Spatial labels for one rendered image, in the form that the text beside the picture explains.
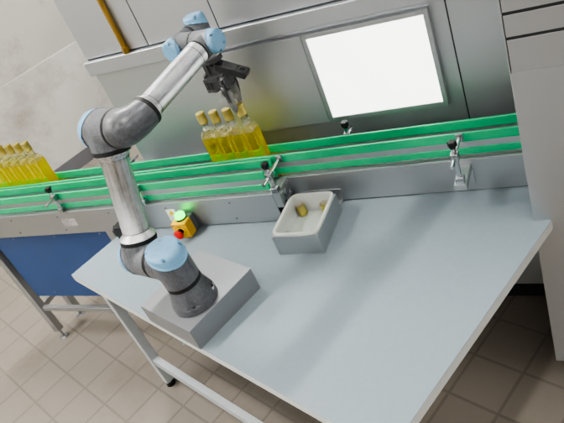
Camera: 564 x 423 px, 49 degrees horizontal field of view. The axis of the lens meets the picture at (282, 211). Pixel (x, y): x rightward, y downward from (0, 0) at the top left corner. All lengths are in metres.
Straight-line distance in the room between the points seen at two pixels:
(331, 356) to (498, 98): 1.01
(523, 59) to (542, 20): 0.11
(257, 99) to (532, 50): 1.06
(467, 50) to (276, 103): 0.70
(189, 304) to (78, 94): 3.82
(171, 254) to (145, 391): 1.37
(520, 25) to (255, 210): 1.14
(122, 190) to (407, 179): 0.93
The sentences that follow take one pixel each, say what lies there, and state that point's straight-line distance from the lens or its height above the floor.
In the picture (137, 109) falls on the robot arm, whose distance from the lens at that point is 1.78.
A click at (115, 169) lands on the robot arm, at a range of 1.89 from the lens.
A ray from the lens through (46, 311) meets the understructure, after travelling 3.66.
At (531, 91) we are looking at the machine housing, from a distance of 1.73.
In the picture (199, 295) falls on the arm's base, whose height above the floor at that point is 0.89.
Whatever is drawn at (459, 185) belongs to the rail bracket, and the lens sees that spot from 1.99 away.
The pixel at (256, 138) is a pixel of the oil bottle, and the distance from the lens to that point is 2.26.
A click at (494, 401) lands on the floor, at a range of 2.49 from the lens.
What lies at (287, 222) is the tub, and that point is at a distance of 2.17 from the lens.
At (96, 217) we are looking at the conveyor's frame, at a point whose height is 0.83.
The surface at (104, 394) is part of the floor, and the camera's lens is 3.26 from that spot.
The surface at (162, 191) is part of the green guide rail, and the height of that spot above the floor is 0.92.
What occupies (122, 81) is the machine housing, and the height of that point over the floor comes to 1.28.
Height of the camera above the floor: 2.02
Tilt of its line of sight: 33 degrees down
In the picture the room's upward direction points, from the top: 24 degrees counter-clockwise
